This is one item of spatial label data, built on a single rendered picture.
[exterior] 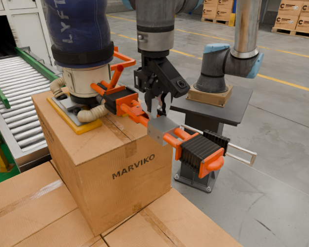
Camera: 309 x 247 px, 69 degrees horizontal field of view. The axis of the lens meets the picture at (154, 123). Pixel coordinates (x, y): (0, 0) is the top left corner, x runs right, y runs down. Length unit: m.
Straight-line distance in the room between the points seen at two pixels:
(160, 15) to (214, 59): 0.91
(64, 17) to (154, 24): 0.37
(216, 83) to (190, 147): 0.96
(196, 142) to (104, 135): 0.39
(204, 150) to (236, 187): 1.48
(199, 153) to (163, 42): 0.27
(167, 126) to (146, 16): 0.27
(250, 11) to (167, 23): 0.73
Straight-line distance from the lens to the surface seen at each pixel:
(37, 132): 1.73
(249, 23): 1.25
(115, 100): 0.74
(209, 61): 1.43
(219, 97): 1.41
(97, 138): 0.82
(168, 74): 0.55
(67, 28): 0.83
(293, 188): 2.17
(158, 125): 0.60
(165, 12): 0.54
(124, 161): 0.82
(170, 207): 1.09
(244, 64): 1.35
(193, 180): 1.90
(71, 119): 0.91
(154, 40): 0.54
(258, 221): 1.84
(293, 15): 7.98
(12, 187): 1.36
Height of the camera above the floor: 1.42
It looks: 33 degrees down
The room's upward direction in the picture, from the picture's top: straight up
